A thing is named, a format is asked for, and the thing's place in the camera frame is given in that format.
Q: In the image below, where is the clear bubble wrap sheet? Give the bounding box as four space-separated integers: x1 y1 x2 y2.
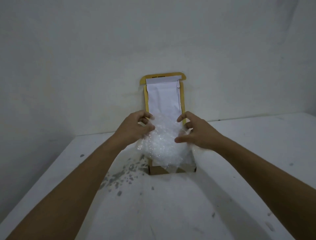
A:
135 113 196 174

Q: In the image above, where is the person's right forearm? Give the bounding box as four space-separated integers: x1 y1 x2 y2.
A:
214 135 316 240

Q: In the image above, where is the person's left forearm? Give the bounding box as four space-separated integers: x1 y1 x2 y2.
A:
5 135 124 240

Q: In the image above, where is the person's left hand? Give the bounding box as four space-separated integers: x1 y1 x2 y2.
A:
112 110 156 150

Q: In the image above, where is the brown cardboard mailer box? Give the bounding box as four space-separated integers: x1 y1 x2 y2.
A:
139 72 197 176

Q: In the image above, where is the person's right hand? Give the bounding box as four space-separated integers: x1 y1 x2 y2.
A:
174 111 224 152

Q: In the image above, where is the white paper sheet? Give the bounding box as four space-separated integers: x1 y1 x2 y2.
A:
146 76 183 125

